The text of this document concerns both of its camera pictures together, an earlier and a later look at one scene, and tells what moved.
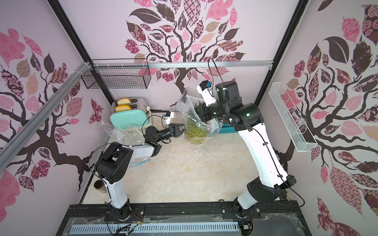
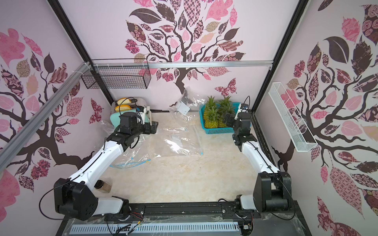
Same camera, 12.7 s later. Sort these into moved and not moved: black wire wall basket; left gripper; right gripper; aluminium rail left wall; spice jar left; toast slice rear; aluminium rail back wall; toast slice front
Moved: left gripper; right gripper
Not moved: toast slice rear; black wire wall basket; toast slice front; aluminium rail left wall; aluminium rail back wall; spice jar left
